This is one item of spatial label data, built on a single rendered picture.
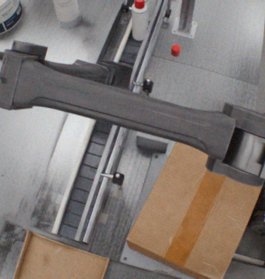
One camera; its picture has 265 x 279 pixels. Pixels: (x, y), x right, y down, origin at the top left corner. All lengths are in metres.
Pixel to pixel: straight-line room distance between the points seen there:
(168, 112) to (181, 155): 0.38
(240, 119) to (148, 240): 0.40
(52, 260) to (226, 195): 0.56
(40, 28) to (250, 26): 0.83
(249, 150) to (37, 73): 0.31
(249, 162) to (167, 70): 0.82
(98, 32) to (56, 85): 0.87
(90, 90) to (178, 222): 0.43
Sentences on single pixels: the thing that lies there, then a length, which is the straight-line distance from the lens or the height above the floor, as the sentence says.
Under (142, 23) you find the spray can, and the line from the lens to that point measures 1.22.
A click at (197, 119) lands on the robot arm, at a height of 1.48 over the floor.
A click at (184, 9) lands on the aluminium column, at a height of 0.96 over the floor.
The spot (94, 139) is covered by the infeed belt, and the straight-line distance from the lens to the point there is 1.13.
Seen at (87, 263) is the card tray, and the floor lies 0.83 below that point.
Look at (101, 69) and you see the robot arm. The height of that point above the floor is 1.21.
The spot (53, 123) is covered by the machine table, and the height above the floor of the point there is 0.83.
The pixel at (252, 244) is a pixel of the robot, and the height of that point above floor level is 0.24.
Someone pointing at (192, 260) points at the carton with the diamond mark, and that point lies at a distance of 0.81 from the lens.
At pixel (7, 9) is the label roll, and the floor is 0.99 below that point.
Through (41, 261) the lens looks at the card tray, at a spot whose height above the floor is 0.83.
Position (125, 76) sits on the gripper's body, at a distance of 1.07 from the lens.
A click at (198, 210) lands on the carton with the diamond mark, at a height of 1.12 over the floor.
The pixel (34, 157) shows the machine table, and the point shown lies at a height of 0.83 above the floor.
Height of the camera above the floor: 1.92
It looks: 69 degrees down
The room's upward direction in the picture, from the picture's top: 2 degrees counter-clockwise
